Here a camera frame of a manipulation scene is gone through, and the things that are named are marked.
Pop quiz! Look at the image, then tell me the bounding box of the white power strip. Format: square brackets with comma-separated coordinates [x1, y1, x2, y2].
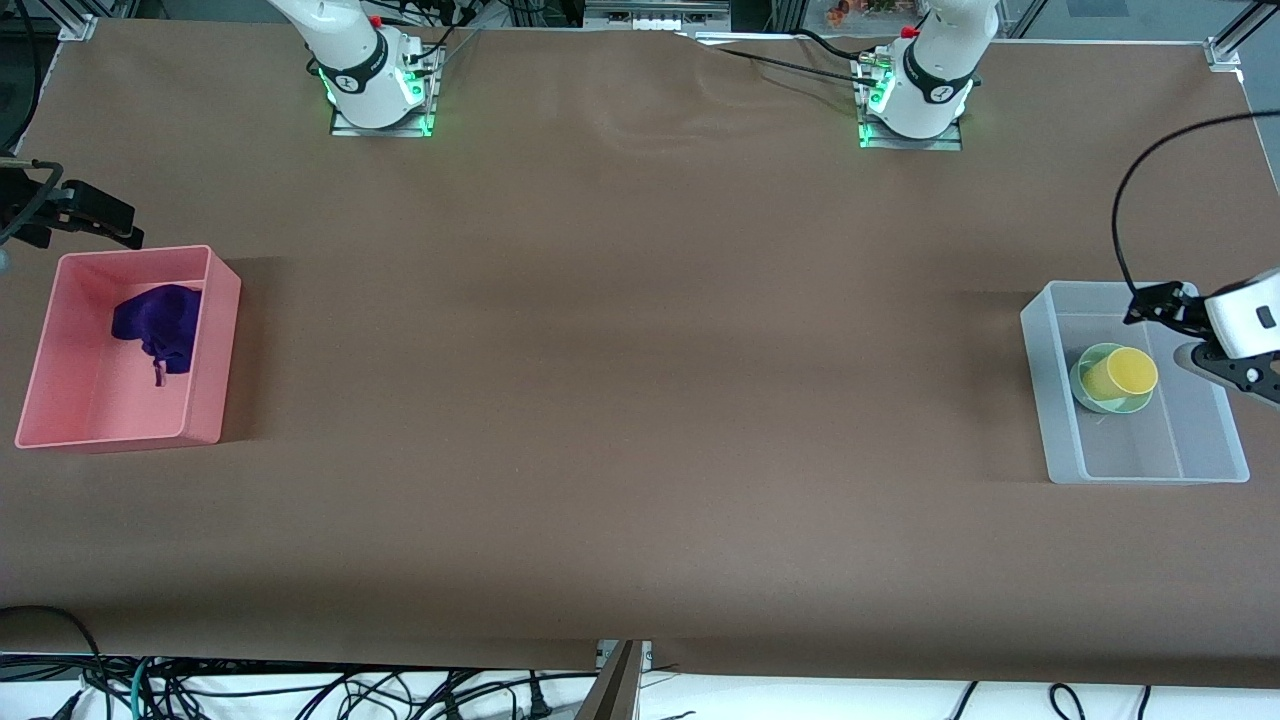
[584, 2, 733, 31]

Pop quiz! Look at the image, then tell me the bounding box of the yellow plastic cup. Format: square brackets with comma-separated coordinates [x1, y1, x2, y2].
[1079, 346, 1160, 400]

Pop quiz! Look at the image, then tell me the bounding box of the clear plastic bin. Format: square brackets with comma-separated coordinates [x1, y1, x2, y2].
[1019, 280, 1251, 486]

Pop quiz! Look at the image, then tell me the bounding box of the black base power cable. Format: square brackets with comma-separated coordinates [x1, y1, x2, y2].
[690, 28, 886, 89]

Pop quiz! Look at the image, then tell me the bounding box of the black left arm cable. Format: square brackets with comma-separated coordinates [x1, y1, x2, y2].
[1111, 110, 1280, 297]

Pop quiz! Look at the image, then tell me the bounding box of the grey metal table bracket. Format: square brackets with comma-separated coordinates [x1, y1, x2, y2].
[578, 640, 653, 720]

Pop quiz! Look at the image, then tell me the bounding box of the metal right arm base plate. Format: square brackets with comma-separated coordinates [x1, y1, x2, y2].
[329, 42, 443, 139]

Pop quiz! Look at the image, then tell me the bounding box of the brown table cover sheet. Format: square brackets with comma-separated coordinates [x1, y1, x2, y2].
[0, 18, 1280, 691]

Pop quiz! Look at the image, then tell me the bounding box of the black looped floor cable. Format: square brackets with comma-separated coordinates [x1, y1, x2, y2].
[0, 604, 109, 720]

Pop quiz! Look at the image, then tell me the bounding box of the pink plastic bin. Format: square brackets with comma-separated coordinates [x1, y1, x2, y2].
[14, 244, 243, 453]

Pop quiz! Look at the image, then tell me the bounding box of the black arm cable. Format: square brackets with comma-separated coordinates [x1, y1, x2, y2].
[0, 0, 67, 247]
[1111, 110, 1280, 297]

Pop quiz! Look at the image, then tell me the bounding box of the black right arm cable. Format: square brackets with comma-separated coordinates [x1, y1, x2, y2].
[0, 0, 67, 247]

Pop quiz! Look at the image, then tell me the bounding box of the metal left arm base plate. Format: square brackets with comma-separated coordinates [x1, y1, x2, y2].
[855, 55, 966, 152]

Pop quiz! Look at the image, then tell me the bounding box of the mint green bowl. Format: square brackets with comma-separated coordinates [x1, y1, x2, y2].
[1069, 342, 1156, 415]

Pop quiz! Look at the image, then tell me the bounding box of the purple cloth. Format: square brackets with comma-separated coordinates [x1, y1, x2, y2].
[111, 284, 204, 389]

